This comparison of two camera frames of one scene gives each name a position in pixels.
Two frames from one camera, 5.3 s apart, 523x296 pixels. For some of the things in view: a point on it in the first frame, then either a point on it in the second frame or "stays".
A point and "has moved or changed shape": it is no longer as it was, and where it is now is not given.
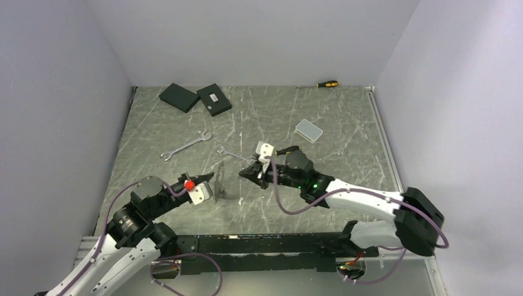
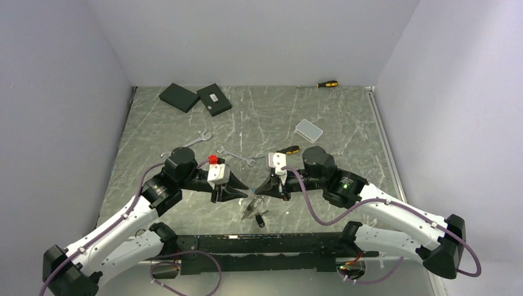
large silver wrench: [203, 137] stays
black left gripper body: [174, 201] -> [217, 188]
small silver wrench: [222, 150] stays
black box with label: [214, 100] stays
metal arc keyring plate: [220, 193] has moved or changed shape
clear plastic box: [308, 131] stays
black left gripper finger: [198, 179] -> [234, 182]
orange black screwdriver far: [333, 83] stays
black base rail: [264, 253] stays
